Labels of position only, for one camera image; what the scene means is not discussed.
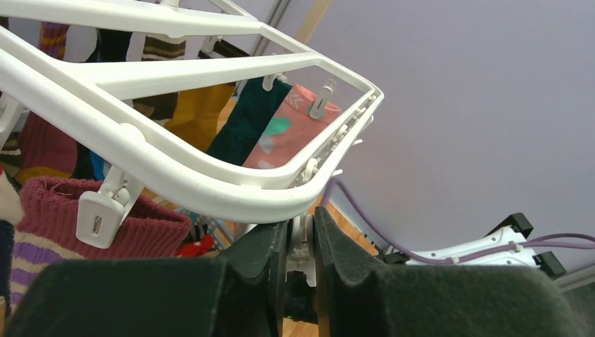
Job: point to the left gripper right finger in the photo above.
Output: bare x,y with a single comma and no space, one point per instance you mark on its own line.
359,295

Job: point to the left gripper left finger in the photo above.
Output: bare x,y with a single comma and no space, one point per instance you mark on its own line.
237,293

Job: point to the white hanger clip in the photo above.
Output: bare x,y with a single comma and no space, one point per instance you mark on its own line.
300,252

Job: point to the white clip sock hanger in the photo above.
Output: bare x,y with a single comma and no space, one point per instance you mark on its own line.
87,71

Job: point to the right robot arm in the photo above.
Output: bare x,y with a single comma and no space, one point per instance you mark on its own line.
507,244

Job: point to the blue plastic basket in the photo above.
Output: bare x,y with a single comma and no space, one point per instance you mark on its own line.
219,230

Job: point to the pink patterned sock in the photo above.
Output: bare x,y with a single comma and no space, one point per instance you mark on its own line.
290,129

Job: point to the mustard yellow sock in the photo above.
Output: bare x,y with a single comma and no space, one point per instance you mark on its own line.
195,118

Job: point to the dark green sock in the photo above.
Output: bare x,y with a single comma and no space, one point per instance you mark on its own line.
248,120

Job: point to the brown striped sock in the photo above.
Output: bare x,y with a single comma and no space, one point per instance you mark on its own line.
157,49

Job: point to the maroon purple striped beige sock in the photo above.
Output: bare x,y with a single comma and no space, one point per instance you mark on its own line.
66,219

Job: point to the red sock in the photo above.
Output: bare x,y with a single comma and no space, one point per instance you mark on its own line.
46,150

